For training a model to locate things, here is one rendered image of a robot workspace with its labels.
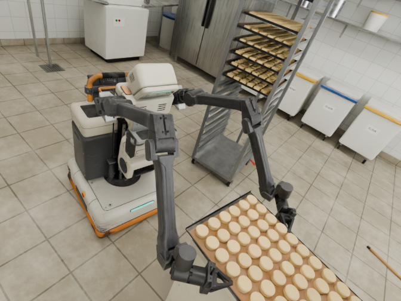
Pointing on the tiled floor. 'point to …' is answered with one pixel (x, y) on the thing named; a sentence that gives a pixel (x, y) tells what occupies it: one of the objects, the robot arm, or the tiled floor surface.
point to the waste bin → (167, 29)
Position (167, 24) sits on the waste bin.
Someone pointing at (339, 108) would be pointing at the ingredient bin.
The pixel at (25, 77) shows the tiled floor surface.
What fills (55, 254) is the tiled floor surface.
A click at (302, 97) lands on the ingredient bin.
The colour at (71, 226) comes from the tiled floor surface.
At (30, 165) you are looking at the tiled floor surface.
